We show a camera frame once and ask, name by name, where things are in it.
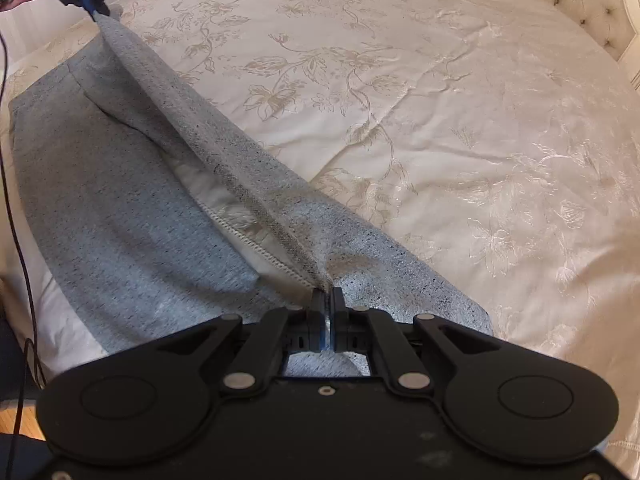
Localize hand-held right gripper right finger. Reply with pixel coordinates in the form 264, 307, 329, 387
331, 288, 501, 396

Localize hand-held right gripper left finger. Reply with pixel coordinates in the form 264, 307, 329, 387
150, 288, 329, 396

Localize grey speckled pants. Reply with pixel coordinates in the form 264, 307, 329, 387
7, 12, 496, 378

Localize cream embroidered bedspread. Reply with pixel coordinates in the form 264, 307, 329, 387
0, 0, 640, 480

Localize black cable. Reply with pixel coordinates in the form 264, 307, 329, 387
0, 30, 48, 441

